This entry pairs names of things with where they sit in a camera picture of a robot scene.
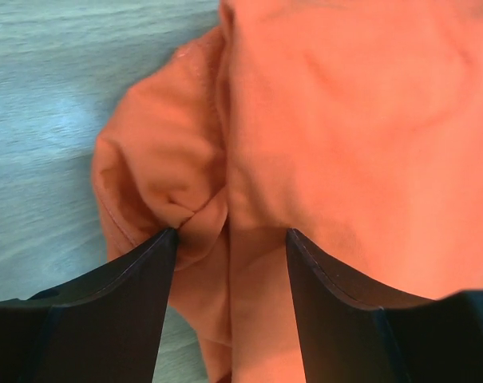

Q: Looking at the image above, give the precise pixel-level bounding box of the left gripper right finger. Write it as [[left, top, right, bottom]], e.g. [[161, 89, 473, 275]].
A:
[[286, 229, 428, 382]]

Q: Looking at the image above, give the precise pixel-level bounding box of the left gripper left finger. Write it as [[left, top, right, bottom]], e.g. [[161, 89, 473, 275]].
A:
[[25, 229, 178, 382]]

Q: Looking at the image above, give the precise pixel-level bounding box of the orange t shirt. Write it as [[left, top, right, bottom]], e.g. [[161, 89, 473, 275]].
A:
[[92, 1, 483, 382]]

